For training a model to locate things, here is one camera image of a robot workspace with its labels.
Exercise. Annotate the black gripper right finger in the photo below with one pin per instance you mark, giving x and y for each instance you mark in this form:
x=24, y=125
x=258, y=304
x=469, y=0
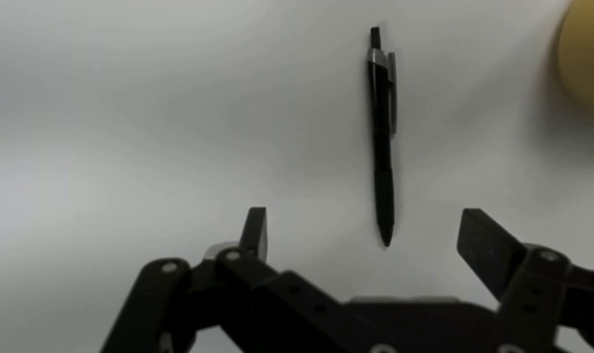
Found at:
x=532, y=286

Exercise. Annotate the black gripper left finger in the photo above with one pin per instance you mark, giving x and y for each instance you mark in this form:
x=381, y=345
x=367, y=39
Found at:
x=179, y=306

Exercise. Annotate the black pen with silver clip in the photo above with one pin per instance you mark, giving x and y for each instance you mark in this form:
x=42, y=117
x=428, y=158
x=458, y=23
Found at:
x=383, y=143

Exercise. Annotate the yellow enamel cup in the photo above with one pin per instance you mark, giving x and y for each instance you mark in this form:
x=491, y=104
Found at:
x=591, y=58

